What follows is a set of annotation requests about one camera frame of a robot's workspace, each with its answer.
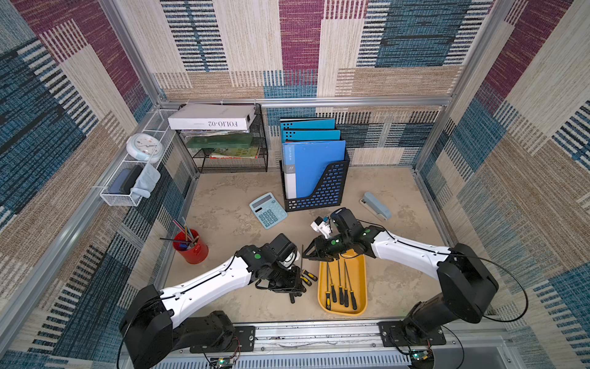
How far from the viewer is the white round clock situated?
73 centimetres

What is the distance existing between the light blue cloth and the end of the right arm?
52 centimetres

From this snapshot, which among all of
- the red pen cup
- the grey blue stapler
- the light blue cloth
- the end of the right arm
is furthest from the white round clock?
the grey blue stapler

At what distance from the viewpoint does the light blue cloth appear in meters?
0.66

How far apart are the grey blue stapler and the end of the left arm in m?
0.51

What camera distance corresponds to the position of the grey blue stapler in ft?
3.32

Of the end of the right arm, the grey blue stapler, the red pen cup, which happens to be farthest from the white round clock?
the grey blue stapler

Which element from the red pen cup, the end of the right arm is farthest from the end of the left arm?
the red pen cup

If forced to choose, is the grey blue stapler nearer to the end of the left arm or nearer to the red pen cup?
the end of the left arm

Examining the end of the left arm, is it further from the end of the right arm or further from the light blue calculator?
the light blue calculator

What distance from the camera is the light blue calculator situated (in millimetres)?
1019
